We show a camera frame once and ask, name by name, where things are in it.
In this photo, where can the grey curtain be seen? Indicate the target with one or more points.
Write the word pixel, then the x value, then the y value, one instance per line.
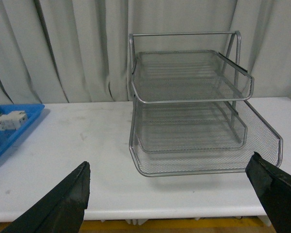
pixel 60 51

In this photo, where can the blue plastic tray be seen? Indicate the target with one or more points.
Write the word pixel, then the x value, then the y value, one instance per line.
pixel 8 137

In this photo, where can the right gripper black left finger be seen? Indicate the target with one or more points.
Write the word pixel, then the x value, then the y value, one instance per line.
pixel 61 210

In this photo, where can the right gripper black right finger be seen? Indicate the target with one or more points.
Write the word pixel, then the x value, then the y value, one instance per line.
pixel 273 189

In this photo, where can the silver mesh tray rack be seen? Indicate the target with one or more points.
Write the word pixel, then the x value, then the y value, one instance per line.
pixel 191 111

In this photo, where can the white circuit breaker block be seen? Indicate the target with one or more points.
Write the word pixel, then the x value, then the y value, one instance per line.
pixel 13 121

